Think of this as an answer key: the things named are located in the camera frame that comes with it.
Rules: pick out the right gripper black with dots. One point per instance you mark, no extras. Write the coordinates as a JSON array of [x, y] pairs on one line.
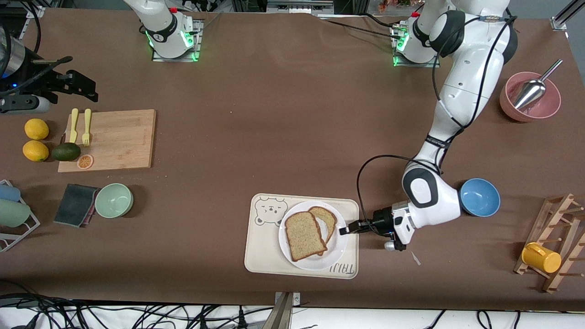
[[51, 83]]

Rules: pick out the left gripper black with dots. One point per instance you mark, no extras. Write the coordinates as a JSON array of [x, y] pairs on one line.
[[382, 220]]

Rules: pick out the white round plate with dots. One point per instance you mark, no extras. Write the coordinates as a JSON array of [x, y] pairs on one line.
[[338, 249]]

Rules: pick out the fried egg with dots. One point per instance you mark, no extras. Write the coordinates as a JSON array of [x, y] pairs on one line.
[[323, 228]]

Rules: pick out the plain bread slice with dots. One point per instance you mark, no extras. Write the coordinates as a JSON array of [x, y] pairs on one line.
[[304, 235]]

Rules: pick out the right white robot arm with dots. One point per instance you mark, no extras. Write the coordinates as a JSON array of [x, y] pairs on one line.
[[164, 32]]

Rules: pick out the yellow plastic knife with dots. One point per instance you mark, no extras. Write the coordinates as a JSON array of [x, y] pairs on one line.
[[73, 125]]

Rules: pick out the yellow plastic fork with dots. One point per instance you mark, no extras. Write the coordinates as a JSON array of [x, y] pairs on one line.
[[86, 128]]

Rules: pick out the wooden cutting board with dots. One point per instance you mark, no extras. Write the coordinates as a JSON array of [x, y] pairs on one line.
[[119, 137]]

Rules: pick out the yellow lemon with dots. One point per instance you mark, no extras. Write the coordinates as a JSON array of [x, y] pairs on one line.
[[35, 151], [36, 129]]

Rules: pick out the small white paper scrap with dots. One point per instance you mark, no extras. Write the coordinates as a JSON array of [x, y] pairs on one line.
[[415, 258]]

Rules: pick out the dark green avocado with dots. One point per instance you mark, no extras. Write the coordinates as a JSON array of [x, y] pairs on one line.
[[66, 152]]

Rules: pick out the orange slice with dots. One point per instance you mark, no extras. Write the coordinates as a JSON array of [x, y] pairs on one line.
[[85, 161]]

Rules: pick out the beige bear print tray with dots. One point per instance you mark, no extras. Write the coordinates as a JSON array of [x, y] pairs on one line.
[[260, 256]]

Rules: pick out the mint green bowl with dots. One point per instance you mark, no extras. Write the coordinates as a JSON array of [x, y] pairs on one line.
[[114, 201]]

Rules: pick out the dark grey folded cloth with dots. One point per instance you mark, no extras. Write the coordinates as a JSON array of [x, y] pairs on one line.
[[75, 205]]

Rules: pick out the blue bowl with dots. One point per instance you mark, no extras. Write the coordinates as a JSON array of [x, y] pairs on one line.
[[482, 197]]

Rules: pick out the pale blue cup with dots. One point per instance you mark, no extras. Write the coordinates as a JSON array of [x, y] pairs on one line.
[[9, 193]]

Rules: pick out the pale green cup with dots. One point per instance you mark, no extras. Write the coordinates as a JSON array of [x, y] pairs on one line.
[[13, 213]]

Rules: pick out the yellow mug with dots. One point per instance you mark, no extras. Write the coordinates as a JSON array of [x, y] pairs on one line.
[[541, 258]]

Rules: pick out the wooden peg rack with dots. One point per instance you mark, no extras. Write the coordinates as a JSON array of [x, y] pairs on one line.
[[566, 214]]

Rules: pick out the silver metal scoop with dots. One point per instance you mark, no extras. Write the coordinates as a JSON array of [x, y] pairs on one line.
[[528, 93]]

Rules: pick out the pink bowl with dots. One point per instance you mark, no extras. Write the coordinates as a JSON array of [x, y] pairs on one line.
[[548, 107]]

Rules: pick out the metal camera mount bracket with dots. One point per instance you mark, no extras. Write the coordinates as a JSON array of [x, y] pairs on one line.
[[283, 315]]

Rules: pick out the metal frame structure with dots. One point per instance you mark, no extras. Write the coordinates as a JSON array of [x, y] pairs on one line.
[[297, 5]]

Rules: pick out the aluminium profile rail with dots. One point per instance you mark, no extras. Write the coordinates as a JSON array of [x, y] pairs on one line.
[[564, 16]]

